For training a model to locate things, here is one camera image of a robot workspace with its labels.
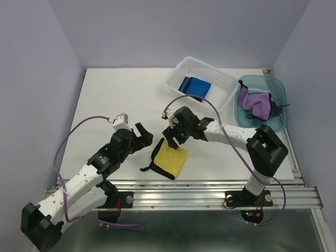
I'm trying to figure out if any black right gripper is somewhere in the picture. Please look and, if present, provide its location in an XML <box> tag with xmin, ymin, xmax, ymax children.
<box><xmin>162</xmin><ymin>119</ymin><xmax>191</xmax><ymax>150</ymax></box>

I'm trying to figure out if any yellow and grey towel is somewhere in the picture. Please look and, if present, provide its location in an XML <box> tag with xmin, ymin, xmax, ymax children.
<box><xmin>140</xmin><ymin>138</ymin><xmax>187</xmax><ymax>180</ymax></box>

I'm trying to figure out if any blue and grey towel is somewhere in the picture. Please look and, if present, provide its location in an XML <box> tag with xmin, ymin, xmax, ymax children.
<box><xmin>178</xmin><ymin>77</ymin><xmax>211</xmax><ymax>102</ymax></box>

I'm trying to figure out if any purple and grey towel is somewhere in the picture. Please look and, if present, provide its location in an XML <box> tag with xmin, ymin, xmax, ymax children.
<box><xmin>238</xmin><ymin>80</ymin><xmax>271</xmax><ymax>121</ymax></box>

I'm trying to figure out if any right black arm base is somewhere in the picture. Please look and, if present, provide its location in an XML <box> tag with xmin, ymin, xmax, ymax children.
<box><xmin>223</xmin><ymin>188</ymin><xmax>274</xmax><ymax>225</ymax></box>

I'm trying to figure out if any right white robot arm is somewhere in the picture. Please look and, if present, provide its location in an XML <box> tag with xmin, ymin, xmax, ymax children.
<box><xmin>162</xmin><ymin>106</ymin><xmax>289</xmax><ymax>205</ymax></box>

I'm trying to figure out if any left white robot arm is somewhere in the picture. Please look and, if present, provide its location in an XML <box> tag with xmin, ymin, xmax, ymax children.
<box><xmin>20</xmin><ymin>123</ymin><xmax>153</xmax><ymax>251</ymax></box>

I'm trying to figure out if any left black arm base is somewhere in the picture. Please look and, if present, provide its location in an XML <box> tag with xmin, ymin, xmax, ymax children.
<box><xmin>98</xmin><ymin>180</ymin><xmax>134</xmax><ymax>224</ymax></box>

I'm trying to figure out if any white perforated plastic basket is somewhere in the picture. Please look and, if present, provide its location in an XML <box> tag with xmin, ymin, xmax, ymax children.
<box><xmin>164</xmin><ymin>57</ymin><xmax>240</xmax><ymax>111</ymax></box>

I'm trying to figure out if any dark grey towel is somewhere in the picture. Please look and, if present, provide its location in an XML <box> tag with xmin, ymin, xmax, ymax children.
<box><xmin>246</xmin><ymin>101</ymin><xmax>290</xmax><ymax>121</ymax></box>

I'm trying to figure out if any teal translucent plastic bin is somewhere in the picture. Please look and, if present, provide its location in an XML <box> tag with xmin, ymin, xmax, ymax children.
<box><xmin>235</xmin><ymin>75</ymin><xmax>289</xmax><ymax>132</ymax></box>

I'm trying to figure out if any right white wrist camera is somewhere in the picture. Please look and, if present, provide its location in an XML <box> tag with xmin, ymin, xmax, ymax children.
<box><xmin>162</xmin><ymin>108</ymin><xmax>174</xmax><ymax>120</ymax></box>

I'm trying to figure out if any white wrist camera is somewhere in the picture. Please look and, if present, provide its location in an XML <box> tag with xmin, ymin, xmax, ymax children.
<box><xmin>112</xmin><ymin>113</ymin><xmax>131</xmax><ymax>131</ymax></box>
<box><xmin>162</xmin><ymin>108</ymin><xmax>174</xmax><ymax>120</ymax></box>

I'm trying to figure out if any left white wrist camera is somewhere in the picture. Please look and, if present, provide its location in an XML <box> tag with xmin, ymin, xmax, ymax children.
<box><xmin>112</xmin><ymin>113</ymin><xmax>131</xmax><ymax>131</ymax></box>

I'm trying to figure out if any aluminium mounting rail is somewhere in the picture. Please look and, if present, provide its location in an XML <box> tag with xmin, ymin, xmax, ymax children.
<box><xmin>43</xmin><ymin>180</ymin><xmax>323</xmax><ymax>211</ymax></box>

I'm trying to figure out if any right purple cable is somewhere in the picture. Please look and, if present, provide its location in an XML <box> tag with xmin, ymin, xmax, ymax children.
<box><xmin>162</xmin><ymin>94</ymin><xmax>287</xmax><ymax>226</ymax></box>

